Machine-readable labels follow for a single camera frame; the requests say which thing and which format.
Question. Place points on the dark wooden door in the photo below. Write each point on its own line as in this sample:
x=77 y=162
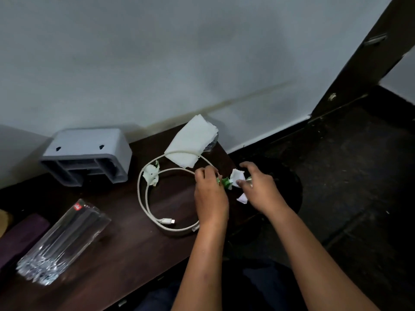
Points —
x=363 y=61

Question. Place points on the person's right hand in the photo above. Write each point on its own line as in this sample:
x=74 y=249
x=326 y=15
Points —
x=262 y=192

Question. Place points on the metal door hinge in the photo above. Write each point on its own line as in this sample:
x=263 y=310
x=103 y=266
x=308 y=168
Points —
x=375 y=39

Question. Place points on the black round bin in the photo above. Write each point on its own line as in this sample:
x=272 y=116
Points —
x=290 y=191

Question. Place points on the yellow object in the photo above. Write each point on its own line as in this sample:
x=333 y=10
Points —
x=4 y=221

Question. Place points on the grey plastic box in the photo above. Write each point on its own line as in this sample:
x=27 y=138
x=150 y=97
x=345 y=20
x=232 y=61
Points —
x=86 y=144

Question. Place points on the person's left fingers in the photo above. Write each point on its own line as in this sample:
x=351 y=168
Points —
x=207 y=173

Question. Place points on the person's left hand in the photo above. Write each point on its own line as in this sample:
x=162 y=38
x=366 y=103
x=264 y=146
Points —
x=211 y=199

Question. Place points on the small white paper scrap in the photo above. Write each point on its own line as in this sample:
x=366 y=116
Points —
x=242 y=198

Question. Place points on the person's right thumb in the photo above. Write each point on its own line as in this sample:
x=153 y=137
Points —
x=243 y=183

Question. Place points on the purple case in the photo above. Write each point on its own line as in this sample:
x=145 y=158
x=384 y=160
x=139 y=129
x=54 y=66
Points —
x=19 y=238

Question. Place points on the person's left forearm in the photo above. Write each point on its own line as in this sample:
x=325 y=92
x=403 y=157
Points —
x=201 y=268

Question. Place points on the white paper scrap green tape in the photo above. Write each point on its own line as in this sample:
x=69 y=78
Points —
x=236 y=176

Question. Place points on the clear plastic pen box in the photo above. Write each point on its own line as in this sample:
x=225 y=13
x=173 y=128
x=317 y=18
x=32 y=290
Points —
x=61 y=242

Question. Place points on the person's dark trousers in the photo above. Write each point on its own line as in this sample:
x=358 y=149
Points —
x=259 y=288

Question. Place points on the white folded tissue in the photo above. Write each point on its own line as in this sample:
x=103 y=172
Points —
x=191 y=140

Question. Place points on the person's right forearm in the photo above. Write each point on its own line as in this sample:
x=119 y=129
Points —
x=311 y=259

